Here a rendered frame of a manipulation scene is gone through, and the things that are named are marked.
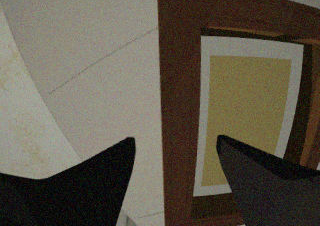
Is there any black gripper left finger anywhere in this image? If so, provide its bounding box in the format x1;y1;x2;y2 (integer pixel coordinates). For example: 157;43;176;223
0;137;136;226

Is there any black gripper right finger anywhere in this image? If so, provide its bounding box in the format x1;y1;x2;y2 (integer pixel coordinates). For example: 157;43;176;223
216;134;320;226

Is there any brown picture frame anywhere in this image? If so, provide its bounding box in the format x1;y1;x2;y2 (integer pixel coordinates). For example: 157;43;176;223
157;0;320;226

